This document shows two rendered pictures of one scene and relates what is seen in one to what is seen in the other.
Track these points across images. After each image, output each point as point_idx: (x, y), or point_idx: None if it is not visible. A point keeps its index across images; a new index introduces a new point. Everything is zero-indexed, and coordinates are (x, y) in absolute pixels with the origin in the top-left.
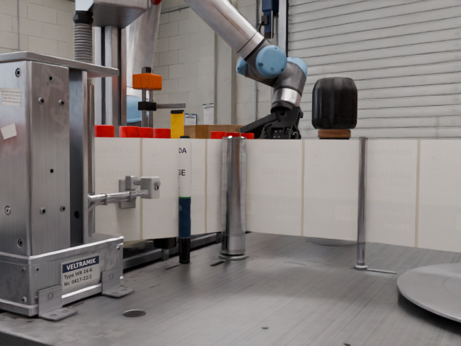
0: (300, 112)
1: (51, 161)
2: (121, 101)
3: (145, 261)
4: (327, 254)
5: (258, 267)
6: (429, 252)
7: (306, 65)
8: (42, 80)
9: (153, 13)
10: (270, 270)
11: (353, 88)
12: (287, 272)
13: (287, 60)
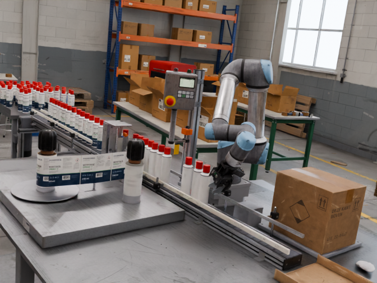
0: (222, 164)
1: (104, 140)
2: (189, 137)
3: (142, 181)
4: (114, 193)
5: (110, 183)
6: (97, 204)
7: (242, 138)
8: (104, 126)
9: (249, 99)
10: (106, 183)
11: (127, 143)
12: (101, 183)
13: (206, 131)
